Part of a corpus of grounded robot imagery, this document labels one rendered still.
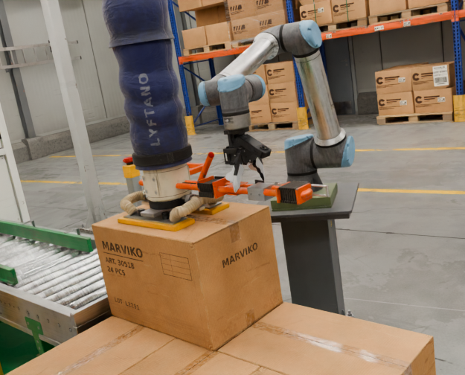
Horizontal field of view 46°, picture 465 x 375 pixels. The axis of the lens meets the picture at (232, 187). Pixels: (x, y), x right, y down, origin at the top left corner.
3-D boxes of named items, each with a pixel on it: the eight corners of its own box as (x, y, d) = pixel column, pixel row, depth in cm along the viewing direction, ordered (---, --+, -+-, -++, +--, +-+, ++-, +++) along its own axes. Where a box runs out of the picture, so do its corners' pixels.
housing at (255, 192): (248, 200, 180) (245, 187, 179) (260, 194, 184) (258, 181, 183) (264, 202, 175) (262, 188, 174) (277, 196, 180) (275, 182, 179)
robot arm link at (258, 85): (236, 75, 194) (220, 79, 184) (266, 71, 189) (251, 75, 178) (241, 102, 197) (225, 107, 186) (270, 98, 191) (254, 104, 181)
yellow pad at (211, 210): (154, 208, 228) (152, 196, 227) (172, 201, 235) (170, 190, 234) (212, 215, 205) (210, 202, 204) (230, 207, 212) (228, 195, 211)
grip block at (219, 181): (197, 197, 194) (194, 181, 192) (216, 190, 200) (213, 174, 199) (214, 199, 188) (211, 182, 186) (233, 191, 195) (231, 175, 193)
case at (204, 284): (111, 315, 228) (91, 224, 219) (181, 277, 256) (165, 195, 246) (213, 351, 187) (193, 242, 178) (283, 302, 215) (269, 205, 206)
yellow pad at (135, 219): (117, 222, 215) (114, 210, 213) (137, 215, 222) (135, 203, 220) (175, 232, 192) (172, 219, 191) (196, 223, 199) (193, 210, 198)
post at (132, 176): (155, 325, 332) (121, 166, 309) (163, 320, 337) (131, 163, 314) (162, 327, 328) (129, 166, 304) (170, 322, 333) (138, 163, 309)
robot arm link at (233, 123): (255, 111, 179) (236, 116, 172) (257, 126, 180) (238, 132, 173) (234, 112, 185) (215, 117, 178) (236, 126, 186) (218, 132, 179)
